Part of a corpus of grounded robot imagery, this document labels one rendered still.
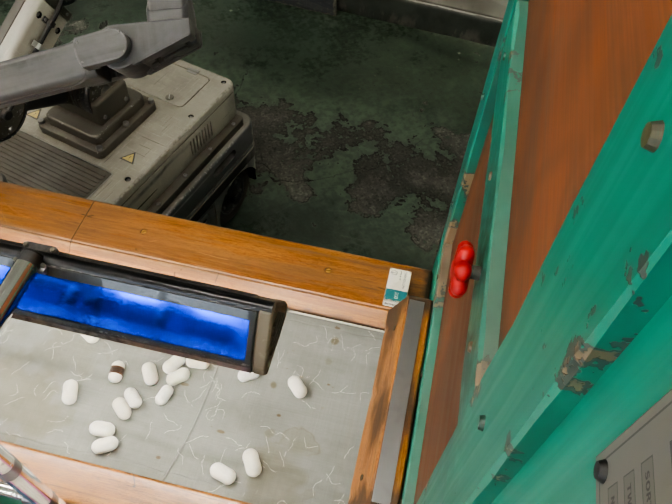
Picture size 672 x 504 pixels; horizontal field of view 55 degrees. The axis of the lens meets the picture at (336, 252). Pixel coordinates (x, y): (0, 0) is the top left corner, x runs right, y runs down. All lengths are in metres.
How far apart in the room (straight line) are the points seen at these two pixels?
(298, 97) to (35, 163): 1.11
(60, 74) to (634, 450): 0.88
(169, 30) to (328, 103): 1.59
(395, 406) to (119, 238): 0.54
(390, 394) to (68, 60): 0.61
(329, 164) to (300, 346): 1.32
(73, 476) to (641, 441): 0.83
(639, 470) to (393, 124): 2.26
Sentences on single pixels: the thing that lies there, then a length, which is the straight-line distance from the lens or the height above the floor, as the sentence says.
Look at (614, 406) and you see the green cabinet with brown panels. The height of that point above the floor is 1.45.
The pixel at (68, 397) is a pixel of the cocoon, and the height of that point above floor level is 0.76.
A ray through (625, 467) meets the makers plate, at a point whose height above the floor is 1.47.
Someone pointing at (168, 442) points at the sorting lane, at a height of 0.74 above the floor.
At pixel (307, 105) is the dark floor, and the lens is 2.46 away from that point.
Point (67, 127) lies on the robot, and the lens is 1.71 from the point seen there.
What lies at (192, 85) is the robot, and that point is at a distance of 1.82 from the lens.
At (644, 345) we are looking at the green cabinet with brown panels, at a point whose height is 1.48.
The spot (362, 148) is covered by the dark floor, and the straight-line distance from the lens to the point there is 2.30.
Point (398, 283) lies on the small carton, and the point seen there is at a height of 0.78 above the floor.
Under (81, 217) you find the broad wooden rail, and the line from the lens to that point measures 1.17.
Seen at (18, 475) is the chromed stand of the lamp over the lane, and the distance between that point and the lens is 0.76.
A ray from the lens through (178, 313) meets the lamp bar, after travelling 0.63.
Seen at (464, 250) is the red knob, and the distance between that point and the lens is 0.46.
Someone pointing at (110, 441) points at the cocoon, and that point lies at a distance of 0.96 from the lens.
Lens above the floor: 1.62
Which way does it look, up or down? 54 degrees down
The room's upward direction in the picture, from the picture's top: 4 degrees clockwise
